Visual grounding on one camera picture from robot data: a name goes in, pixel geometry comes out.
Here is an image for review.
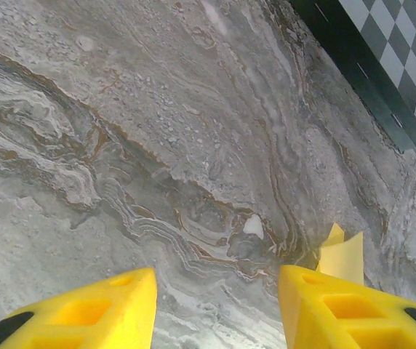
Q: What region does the yellow paper sheet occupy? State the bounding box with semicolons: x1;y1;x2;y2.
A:
315;222;365;285

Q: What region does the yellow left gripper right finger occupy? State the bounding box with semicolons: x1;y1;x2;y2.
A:
279;264;416;349

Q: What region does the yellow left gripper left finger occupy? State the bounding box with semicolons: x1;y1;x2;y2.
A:
0;268;158;349

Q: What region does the black grey checkerboard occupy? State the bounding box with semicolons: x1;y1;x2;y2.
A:
288;0;416;153

